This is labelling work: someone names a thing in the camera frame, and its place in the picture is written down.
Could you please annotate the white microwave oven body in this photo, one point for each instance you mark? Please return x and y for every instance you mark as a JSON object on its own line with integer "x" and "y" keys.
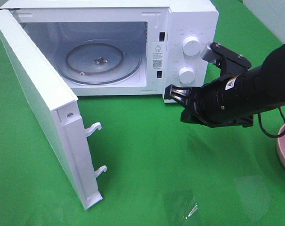
{"x": 51, "y": 24}

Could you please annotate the upper white round knob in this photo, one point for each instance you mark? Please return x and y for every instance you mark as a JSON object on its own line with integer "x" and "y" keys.
{"x": 191, "y": 45}

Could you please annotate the white warning label sticker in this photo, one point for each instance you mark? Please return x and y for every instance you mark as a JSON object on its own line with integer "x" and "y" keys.
{"x": 157, "y": 55}

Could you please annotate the white microwave door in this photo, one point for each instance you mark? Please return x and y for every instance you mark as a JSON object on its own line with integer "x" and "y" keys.
{"x": 55, "y": 108}

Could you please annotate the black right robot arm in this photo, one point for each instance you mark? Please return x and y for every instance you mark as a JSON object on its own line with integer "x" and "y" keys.
{"x": 262, "y": 88}

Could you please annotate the white round knob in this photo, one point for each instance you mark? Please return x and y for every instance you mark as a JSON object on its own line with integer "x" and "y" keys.
{"x": 186, "y": 75}
{"x": 191, "y": 45}

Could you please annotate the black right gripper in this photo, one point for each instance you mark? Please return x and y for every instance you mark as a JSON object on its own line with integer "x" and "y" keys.
{"x": 213, "y": 104}

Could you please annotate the glass microwave turntable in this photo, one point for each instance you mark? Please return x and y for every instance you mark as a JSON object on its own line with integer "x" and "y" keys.
{"x": 101, "y": 61}

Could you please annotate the lower white round knob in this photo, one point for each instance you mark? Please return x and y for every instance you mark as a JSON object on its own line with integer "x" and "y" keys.
{"x": 186, "y": 75}

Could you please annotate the green table mat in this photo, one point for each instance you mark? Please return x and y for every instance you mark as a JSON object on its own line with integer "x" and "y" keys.
{"x": 161, "y": 172}

